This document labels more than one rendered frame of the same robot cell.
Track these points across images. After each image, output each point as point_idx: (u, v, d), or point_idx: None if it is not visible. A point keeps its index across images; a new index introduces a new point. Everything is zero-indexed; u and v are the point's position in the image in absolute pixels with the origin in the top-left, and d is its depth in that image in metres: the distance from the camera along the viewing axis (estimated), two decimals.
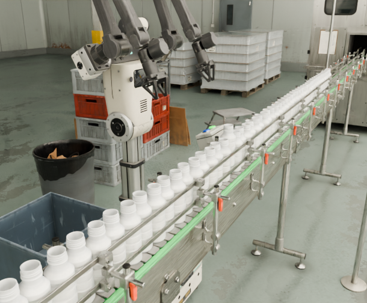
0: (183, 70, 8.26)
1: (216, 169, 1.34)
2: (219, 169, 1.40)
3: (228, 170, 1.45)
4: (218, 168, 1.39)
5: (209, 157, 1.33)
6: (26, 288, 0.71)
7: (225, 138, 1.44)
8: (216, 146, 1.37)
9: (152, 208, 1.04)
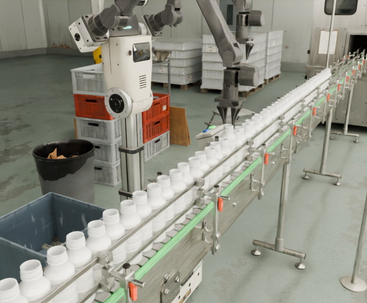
0: (183, 70, 8.26)
1: (216, 169, 1.34)
2: (219, 169, 1.40)
3: (228, 170, 1.45)
4: (218, 168, 1.39)
5: (209, 157, 1.33)
6: (26, 288, 0.71)
7: (225, 138, 1.44)
8: (216, 146, 1.37)
9: (152, 208, 1.04)
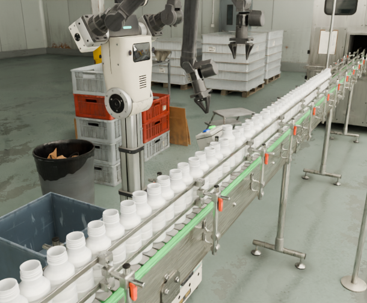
0: (183, 70, 8.26)
1: (216, 169, 1.34)
2: (220, 169, 1.40)
3: (228, 171, 1.45)
4: (219, 168, 1.39)
5: (209, 157, 1.33)
6: (26, 288, 0.71)
7: (225, 138, 1.44)
8: (216, 146, 1.37)
9: (152, 208, 1.04)
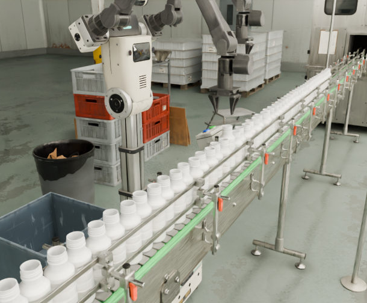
0: (183, 70, 8.26)
1: (216, 169, 1.34)
2: (220, 169, 1.40)
3: (228, 170, 1.45)
4: (219, 168, 1.39)
5: (209, 157, 1.33)
6: (26, 288, 0.71)
7: (225, 138, 1.44)
8: (216, 146, 1.37)
9: (152, 208, 1.04)
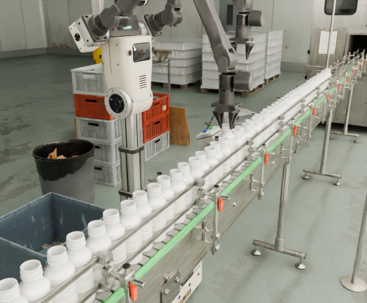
0: (183, 70, 8.26)
1: (215, 169, 1.34)
2: (220, 169, 1.40)
3: (228, 169, 1.45)
4: (219, 167, 1.39)
5: (209, 157, 1.33)
6: (26, 288, 0.71)
7: (225, 137, 1.44)
8: (216, 146, 1.37)
9: (152, 208, 1.04)
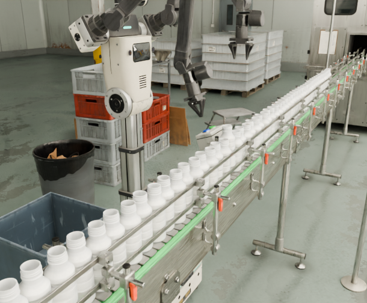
0: None
1: (215, 169, 1.34)
2: (221, 169, 1.40)
3: (227, 170, 1.45)
4: (219, 167, 1.39)
5: (209, 157, 1.33)
6: (26, 288, 0.71)
7: (226, 138, 1.44)
8: (216, 146, 1.38)
9: (152, 208, 1.04)
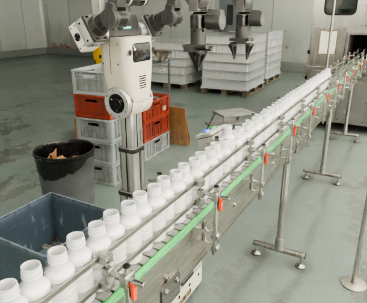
0: (183, 70, 8.26)
1: (215, 169, 1.34)
2: (221, 169, 1.40)
3: (227, 170, 1.45)
4: (219, 167, 1.39)
5: (209, 157, 1.33)
6: (26, 288, 0.71)
7: (226, 138, 1.44)
8: (216, 146, 1.38)
9: (152, 208, 1.04)
